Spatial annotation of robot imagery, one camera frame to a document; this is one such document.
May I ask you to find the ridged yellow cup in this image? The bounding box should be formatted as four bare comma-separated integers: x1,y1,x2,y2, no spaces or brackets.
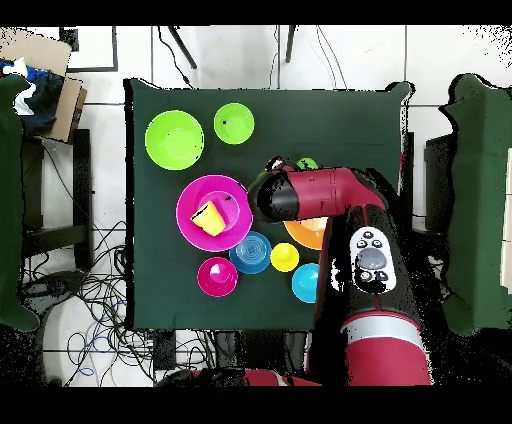
189,200,228,237

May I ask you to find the large orange bowl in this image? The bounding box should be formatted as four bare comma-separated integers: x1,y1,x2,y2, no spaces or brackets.
282,217,330,252

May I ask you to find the dark blue bowl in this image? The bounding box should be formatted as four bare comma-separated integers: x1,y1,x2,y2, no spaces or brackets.
228,230,273,276

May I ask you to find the smooth yellow cup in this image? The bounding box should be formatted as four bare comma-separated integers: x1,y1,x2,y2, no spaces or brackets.
270,242,301,274

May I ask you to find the large pink bowl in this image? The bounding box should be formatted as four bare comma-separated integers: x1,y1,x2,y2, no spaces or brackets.
174,173,255,253

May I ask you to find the small red bowl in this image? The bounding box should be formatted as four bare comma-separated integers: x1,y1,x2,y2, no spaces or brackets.
196,256,240,299

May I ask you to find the small light blue bowl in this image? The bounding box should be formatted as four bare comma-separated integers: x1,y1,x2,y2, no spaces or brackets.
290,262,321,304

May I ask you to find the small green bowl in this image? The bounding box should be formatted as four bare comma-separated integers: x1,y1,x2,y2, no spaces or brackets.
212,102,256,146

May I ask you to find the large green bowl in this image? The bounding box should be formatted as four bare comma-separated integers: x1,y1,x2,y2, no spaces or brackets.
144,109,205,172

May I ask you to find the dark green tablecloth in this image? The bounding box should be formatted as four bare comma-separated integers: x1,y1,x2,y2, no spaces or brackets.
123,77,415,335
433,72,512,337
0,73,41,333

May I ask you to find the black tripod leg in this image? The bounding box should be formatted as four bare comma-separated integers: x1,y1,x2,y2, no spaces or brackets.
166,25,198,70
284,25,298,64

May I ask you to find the black stool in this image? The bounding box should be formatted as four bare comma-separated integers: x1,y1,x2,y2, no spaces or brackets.
19,127,95,271

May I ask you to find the black cabinet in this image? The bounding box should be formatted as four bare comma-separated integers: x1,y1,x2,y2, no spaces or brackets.
423,133,455,233

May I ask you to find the blue and black bag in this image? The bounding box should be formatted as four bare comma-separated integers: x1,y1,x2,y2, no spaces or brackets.
0,57,65,137

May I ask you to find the cardboard box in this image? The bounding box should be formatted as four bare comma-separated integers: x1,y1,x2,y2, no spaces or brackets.
0,26,88,143

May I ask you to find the black floor cable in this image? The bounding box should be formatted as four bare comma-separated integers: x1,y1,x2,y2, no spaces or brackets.
156,25,194,88

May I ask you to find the black frame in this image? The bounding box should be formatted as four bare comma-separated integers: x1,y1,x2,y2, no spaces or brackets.
58,25,120,74

